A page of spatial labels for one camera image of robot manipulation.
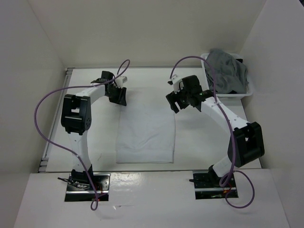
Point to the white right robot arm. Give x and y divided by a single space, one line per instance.
245 138

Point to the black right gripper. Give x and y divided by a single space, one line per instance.
173 98

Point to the white plastic laundry basket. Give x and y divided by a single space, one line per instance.
249 85

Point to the grey skirt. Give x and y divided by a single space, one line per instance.
225 73

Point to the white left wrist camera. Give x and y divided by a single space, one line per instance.
120 81

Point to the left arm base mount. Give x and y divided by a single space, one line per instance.
80 192

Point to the white skirt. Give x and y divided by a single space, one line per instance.
146 130

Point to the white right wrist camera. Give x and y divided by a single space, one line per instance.
176 82

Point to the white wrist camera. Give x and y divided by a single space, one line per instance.
176 82
120 81

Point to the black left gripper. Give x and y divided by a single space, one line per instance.
121 99

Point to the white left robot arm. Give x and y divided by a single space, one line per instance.
76 118

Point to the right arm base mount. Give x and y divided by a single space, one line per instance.
206 189

